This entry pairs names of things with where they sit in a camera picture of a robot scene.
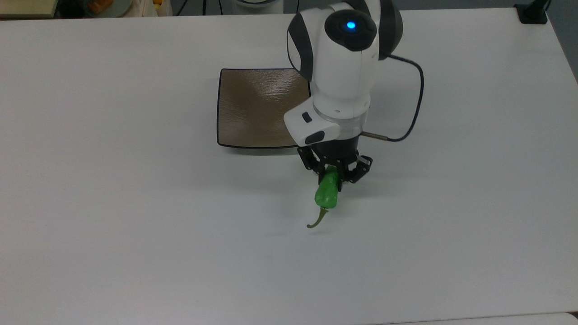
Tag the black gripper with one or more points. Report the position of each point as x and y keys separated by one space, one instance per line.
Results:
x=336 y=153

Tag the green chili pepper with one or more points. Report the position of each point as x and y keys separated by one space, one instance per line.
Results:
x=327 y=192

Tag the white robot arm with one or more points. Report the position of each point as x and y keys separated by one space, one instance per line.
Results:
x=343 y=67

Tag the square brown ceramic plate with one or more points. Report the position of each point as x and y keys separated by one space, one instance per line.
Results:
x=253 y=108

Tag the wooden board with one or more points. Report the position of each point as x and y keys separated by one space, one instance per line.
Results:
x=27 y=7

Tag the black camera stand base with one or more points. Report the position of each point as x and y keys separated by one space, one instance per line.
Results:
x=532 y=12

